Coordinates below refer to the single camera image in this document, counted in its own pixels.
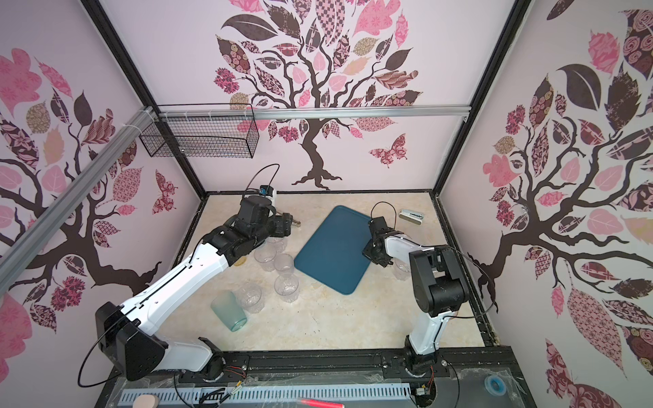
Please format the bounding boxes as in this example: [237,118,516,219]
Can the clear faceted glass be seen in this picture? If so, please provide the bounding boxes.
[274,274,299,304]
[266,237,288,253]
[254,243,277,272]

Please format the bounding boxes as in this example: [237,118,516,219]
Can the teal dotted plastic cup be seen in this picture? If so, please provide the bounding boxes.
[211,291,248,333]

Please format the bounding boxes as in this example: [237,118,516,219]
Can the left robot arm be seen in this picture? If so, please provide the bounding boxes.
[95,195,294,381]

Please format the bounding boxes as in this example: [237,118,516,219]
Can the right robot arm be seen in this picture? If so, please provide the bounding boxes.
[363,217,469,374]

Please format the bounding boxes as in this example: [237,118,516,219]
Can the clear glass near right arm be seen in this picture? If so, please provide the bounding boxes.
[393,258,411,282]

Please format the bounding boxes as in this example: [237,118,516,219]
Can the teal plastic tray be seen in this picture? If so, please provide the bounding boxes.
[294,205,372,295]

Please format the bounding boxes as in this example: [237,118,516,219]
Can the clear dotted glass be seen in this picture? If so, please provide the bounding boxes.
[274,253,295,275]

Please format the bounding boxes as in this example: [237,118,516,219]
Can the small white black device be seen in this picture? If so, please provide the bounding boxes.
[398,209,424,225]

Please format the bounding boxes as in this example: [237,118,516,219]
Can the clear ribbed short glass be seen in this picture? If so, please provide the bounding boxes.
[236,283,265,314]

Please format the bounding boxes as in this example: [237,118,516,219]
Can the pink pen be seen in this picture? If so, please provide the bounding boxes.
[299,399,345,408]

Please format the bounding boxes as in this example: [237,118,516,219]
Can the blue tape roll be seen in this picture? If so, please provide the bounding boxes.
[484,375,507,397]

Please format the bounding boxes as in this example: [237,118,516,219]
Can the beige round sponge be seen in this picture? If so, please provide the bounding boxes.
[132,394,160,408]

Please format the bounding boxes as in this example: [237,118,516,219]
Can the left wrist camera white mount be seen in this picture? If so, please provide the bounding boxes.
[258,185,277,200]

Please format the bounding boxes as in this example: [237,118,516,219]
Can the black wire basket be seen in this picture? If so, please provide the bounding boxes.
[139,102,259,159]

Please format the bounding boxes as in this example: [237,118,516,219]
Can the aluminium rail back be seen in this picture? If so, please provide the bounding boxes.
[158,105,471,120]

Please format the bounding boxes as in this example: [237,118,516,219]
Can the aluminium rail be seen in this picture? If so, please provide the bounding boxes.
[1,106,156,293]
[158,105,471,120]

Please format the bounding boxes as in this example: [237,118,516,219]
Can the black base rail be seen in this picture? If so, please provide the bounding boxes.
[109,346,516,384]

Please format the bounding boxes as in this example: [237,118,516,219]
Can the white slotted cable duct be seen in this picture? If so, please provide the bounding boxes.
[110,384,413,407]

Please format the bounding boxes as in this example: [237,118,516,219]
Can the aluminium rail left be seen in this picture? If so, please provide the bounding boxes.
[1,106,156,293]

